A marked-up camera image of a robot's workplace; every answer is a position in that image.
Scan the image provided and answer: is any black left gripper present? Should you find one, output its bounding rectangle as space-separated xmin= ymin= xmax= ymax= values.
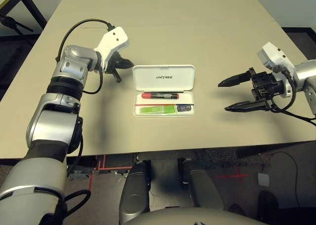
xmin=106 ymin=51 xmax=135 ymax=84

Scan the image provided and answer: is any green highlighter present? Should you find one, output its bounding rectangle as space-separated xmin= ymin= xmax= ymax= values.
xmin=139 ymin=106 xmax=176 ymax=113

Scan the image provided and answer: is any black rounded object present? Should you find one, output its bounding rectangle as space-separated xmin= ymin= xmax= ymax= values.
xmin=258 ymin=190 xmax=279 ymax=211

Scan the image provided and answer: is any white plastic pencil case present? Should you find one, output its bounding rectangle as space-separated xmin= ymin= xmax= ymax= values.
xmin=132 ymin=64 xmax=197 ymax=117

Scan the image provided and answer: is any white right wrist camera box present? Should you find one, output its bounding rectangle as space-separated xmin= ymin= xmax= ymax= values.
xmin=256 ymin=41 xmax=296 ymax=99

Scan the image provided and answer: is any grey robot right leg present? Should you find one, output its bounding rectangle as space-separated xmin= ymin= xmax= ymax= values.
xmin=182 ymin=158 xmax=225 ymax=210

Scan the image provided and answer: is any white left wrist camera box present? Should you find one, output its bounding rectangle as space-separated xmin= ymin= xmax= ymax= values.
xmin=93 ymin=26 xmax=130 ymax=73

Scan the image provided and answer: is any grey square plate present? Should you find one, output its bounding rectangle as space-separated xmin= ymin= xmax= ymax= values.
xmin=257 ymin=172 xmax=270 ymax=187

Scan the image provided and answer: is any grey robot left leg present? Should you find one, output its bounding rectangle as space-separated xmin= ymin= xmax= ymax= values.
xmin=118 ymin=160 xmax=152 ymax=223

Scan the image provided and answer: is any black tripod stand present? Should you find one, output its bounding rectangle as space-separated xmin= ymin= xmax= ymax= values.
xmin=0 ymin=14 xmax=34 ymax=43

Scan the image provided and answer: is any wood-topped dark-framed side table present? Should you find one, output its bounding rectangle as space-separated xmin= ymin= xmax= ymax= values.
xmin=0 ymin=0 xmax=47 ymax=31

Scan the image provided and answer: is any grey robot leg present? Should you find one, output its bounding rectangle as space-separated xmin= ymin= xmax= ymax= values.
xmin=182 ymin=158 xmax=225 ymax=210
xmin=118 ymin=160 xmax=152 ymax=223

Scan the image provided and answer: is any thin black loose cable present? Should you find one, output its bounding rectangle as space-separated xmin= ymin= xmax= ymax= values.
xmin=261 ymin=150 xmax=300 ymax=203

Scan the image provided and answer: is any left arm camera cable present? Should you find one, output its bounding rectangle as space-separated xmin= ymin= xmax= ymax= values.
xmin=44 ymin=19 xmax=117 ymax=225

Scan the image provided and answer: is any red and black marker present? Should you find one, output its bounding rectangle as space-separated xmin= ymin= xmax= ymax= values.
xmin=141 ymin=92 xmax=180 ymax=100

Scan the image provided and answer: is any grey robot torso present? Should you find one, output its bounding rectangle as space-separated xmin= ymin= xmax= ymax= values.
xmin=123 ymin=206 xmax=267 ymax=225

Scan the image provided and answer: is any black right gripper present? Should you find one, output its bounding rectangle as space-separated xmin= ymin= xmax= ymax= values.
xmin=217 ymin=67 xmax=285 ymax=112

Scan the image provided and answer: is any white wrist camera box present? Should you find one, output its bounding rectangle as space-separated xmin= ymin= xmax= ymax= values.
xmin=256 ymin=41 xmax=296 ymax=99
xmin=93 ymin=26 xmax=130 ymax=73

